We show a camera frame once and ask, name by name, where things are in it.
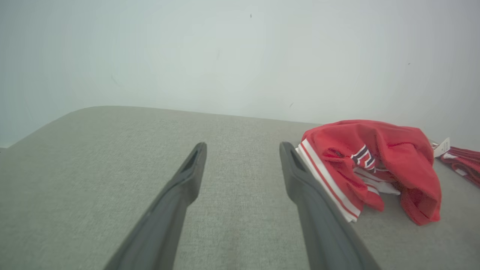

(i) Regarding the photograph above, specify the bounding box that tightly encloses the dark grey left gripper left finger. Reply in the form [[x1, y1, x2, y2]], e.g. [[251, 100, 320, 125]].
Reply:
[[103, 142, 208, 270]]

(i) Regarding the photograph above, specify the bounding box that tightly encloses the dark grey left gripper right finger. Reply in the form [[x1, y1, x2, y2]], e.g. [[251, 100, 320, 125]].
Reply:
[[279, 141, 381, 270]]

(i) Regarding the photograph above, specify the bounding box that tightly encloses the red and white striped jersey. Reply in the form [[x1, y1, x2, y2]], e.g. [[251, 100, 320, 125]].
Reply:
[[295, 119, 443, 227]]

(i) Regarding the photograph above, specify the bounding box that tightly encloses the grey fabric sofa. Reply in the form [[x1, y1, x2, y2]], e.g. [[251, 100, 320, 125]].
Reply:
[[0, 105, 480, 270]]

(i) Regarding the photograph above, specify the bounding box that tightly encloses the red shirt with white label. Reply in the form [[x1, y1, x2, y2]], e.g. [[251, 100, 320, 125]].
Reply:
[[430, 137, 480, 189]]

